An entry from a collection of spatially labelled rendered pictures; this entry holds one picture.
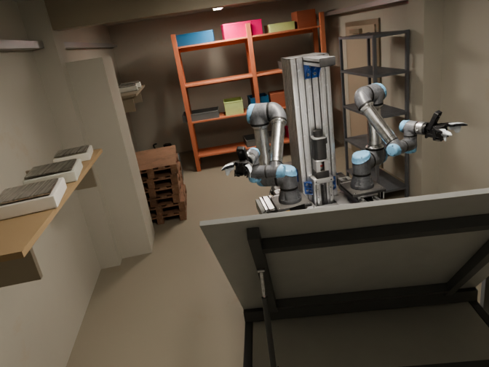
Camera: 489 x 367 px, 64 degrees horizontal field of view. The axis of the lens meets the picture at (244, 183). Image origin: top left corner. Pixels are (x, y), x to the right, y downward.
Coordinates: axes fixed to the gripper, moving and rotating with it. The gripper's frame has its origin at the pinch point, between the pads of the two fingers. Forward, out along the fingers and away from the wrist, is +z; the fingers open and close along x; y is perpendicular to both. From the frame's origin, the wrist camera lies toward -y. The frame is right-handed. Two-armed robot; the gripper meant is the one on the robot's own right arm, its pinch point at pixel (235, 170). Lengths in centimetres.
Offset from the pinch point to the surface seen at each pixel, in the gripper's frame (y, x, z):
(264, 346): 75, -25, 35
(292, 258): 14, -38, 49
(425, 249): 11, -86, 33
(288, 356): 74, -37, 39
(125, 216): 134, 185, -161
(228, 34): -44, 170, -488
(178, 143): 185, 324, -578
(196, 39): -37, 219, -468
